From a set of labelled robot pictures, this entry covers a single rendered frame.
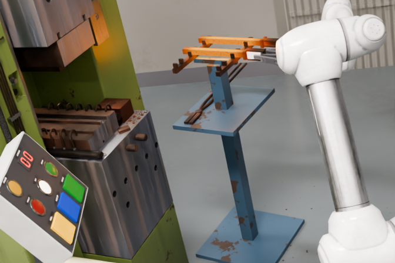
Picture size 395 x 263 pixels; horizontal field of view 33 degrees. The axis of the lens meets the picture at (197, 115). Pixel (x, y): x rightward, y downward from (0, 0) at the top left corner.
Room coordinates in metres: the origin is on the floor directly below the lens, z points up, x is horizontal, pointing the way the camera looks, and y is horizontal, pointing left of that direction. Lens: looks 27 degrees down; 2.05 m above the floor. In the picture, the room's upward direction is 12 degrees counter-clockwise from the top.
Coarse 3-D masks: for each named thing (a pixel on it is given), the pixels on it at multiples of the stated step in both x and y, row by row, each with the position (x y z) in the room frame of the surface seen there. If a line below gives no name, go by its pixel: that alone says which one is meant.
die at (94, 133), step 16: (48, 112) 2.41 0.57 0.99; (64, 112) 2.38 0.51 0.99; (80, 112) 2.34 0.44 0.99; (96, 112) 2.31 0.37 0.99; (112, 112) 2.28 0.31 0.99; (48, 128) 2.27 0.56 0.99; (64, 128) 2.24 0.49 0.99; (80, 128) 2.21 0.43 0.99; (96, 128) 2.18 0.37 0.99; (112, 128) 2.26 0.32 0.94; (48, 144) 2.21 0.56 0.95; (80, 144) 2.14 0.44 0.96; (96, 144) 2.15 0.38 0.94
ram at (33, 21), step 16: (0, 0) 2.14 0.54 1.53; (16, 0) 2.11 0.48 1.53; (32, 0) 2.08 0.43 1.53; (48, 0) 2.14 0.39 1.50; (64, 0) 2.21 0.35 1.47; (80, 0) 2.28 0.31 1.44; (16, 16) 2.12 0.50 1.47; (32, 16) 2.09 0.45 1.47; (48, 16) 2.12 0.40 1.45; (64, 16) 2.18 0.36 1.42; (80, 16) 2.26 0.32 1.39; (16, 32) 2.13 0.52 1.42; (32, 32) 2.10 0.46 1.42; (48, 32) 2.10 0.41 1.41; (64, 32) 2.16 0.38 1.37
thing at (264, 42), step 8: (200, 40) 2.79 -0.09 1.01; (208, 40) 2.76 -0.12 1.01; (216, 40) 2.73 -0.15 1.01; (224, 40) 2.71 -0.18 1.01; (232, 40) 2.68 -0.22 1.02; (240, 40) 2.66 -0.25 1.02; (248, 40) 2.64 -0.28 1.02; (256, 40) 2.62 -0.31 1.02; (264, 40) 2.59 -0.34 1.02; (272, 40) 2.57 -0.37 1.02
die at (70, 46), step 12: (84, 24) 2.26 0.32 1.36; (72, 36) 2.19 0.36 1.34; (84, 36) 2.25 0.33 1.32; (24, 48) 2.19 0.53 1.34; (36, 48) 2.16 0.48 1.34; (48, 48) 2.14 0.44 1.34; (60, 48) 2.12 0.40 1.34; (72, 48) 2.18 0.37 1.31; (84, 48) 2.23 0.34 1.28; (24, 60) 2.20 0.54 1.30; (36, 60) 2.17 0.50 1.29; (48, 60) 2.15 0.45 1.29; (60, 60) 2.12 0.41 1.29; (72, 60) 2.16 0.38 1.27
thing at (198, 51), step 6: (186, 48) 2.70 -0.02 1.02; (192, 48) 2.69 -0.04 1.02; (198, 48) 2.67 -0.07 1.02; (204, 48) 2.66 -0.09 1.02; (210, 48) 2.64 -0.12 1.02; (216, 48) 2.63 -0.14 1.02; (246, 48) 2.54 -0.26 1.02; (252, 48) 2.51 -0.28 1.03; (258, 48) 2.50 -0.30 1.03; (198, 54) 2.65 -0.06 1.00; (204, 54) 2.64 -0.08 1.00; (210, 54) 2.62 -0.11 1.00; (216, 54) 2.60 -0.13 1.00; (222, 54) 2.58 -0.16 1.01; (228, 54) 2.56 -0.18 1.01; (240, 54) 2.52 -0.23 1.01; (246, 54) 2.51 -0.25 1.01; (258, 60) 2.48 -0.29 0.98
